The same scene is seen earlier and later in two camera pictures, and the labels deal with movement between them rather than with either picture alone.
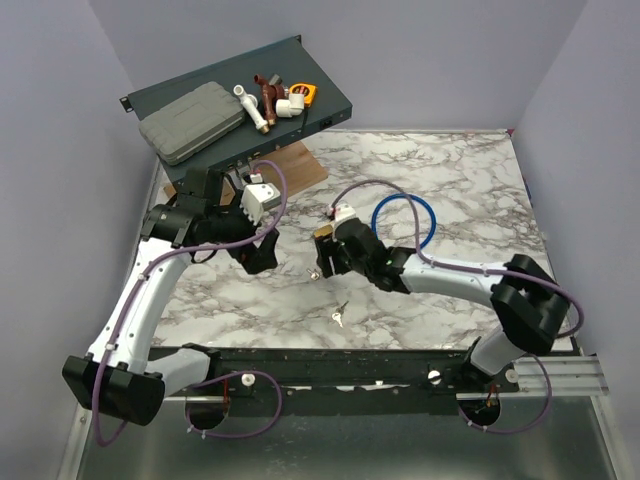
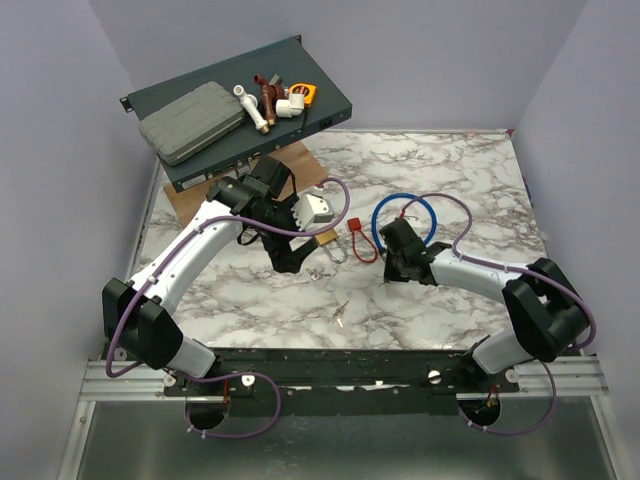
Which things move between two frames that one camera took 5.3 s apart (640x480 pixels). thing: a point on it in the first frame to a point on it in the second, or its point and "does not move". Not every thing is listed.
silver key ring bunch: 314,275 does not move
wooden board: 303,170 does not move
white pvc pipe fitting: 250,102 does not move
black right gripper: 329,245 to 390,273
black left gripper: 256,259 to 284,258
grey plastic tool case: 192,122 does not move
